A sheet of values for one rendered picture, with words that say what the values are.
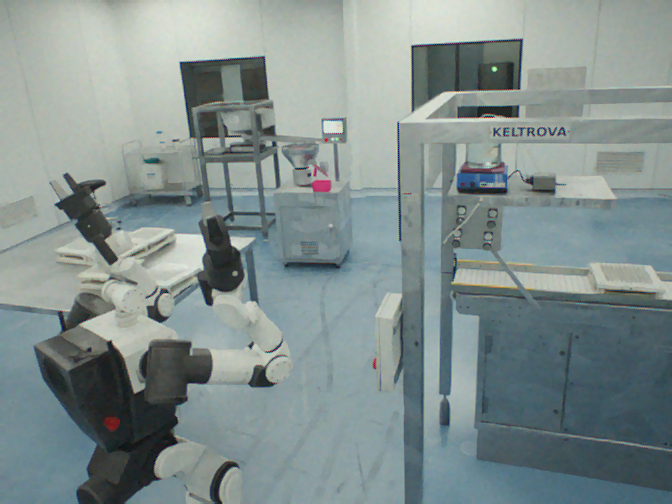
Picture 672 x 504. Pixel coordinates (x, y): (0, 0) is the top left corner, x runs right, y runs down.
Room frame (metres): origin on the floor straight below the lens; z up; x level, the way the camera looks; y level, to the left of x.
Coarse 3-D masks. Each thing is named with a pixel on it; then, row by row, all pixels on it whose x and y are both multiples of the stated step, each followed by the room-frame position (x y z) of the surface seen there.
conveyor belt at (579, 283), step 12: (456, 276) 2.25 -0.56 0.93; (468, 276) 2.23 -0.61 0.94; (480, 276) 2.22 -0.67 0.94; (492, 276) 2.22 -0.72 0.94; (504, 276) 2.21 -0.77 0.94; (528, 276) 2.19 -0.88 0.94; (540, 276) 2.18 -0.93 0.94; (552, 276) 2.18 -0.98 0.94; (564, 276) 2.17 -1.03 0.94; (576, 276) 2.16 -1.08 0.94; (540, 288) 2.06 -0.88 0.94; (552, 288) 2.05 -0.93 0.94; (564, 288) 2.04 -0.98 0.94; (576, 288) 2.04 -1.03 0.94; (588, 288) 2.03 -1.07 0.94; (564, 300) 1.95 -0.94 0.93; (576, 300) 1.93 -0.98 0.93
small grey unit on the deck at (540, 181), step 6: (534, 174) 2.07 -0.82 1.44; (540, 174) 2.06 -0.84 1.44; (546, 174) 2.05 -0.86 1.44; (552, 174) 2.05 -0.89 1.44; (528, 180) 2.07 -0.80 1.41; (534, 180) 2.04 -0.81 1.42; (540, 180) 2.03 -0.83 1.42; (546, 180) 2.02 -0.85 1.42; (552, 180) 2.02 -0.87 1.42; (534, 186) 2.04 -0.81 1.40; (540, 186) 2.03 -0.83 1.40; (546, 186) 2.02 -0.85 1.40; (552, 186) 2.02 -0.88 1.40
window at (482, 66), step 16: (416, 48) 7.30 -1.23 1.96; (432, 48) 7.25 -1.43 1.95; (448, 48) 7.20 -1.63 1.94; (464, 48) 7.15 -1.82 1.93; (480, 48) 7.10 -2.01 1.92; (496, 48) 7.05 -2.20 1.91; (512, 48) 7.00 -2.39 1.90; (416, 64) 7.30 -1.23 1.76; (432, 64) 7.25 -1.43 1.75; (448, 64) 7.20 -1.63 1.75; (464, 64) 7.15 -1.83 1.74; (480, 64) 7.10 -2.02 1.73; (496, 64) 7.05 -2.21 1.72; (512, 64) 7.00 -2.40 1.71; (416, 80) 7.30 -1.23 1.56; (432, 80) 7.25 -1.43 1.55; (448, 80) 7.20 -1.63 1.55; (464, 80) 7.15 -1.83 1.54; (480, 80) 7.10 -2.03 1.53; (496, 80) 7.05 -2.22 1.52; (512, 80) 7.00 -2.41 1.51; (416, 96) 7.30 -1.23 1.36; (432, 96) 7.25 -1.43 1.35; (464, 112) 7.15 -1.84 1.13; (480, 112) 7.10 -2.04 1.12; (496, 112) 7.04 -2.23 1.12; (512, 112) 6.99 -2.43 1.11
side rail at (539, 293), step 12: (456, 288) 2.08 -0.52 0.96; (468, 288) 2.06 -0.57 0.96; (480, 288) 2.04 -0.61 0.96; (492, 288) 2.03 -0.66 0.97; (504, 288) 2.01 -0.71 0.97; (588, 300) 1.90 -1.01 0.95; (600, 300) 1.89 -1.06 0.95; (612, 300) 1.88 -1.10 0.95; (624, 300) 1.86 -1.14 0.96; (636, 300) 1.85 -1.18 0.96; (648, 300) 1.84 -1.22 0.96; (660, 300) 1.82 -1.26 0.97
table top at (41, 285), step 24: (48, 240) 3.32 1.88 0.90; (72, 240) 3.29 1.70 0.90; (192, 240) 3.13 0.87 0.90; (240, 240) 3.08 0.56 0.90; (0, 264) 2.91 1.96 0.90; (24, 264) 2.88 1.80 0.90; (48, 264) 2.85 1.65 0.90; (72, 264) 2.83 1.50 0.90; (192, 264) 2.71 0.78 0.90; (0, 288) 2.53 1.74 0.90; (24, 288) 2.51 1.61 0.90; (48, 288) 2.49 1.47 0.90; (72, 288) 2.47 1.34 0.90; (192, 288) 2.41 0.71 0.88; (48, 312) 2.25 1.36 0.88
